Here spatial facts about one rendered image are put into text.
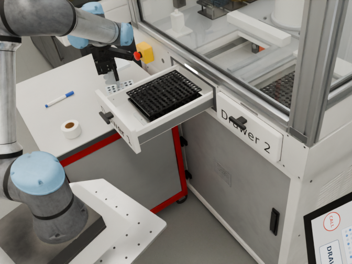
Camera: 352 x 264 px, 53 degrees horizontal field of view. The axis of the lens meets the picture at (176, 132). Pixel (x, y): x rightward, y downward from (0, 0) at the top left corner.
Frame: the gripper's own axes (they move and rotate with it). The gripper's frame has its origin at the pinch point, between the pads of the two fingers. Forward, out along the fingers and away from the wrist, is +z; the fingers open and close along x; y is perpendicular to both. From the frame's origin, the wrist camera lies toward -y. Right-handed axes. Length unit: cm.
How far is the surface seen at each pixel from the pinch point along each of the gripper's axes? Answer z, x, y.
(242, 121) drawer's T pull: -9, 54, -31
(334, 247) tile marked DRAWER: -20, 105, -26
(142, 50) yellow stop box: -9.0, -6.2, -13.7
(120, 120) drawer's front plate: -10.8, 38.1, 4.5
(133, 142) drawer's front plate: -5.9, 44.9, 2.6
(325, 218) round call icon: -19, 98, -28
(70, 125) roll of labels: 3.3, 14.8, 23.2
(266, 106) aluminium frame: -17, 59, -36
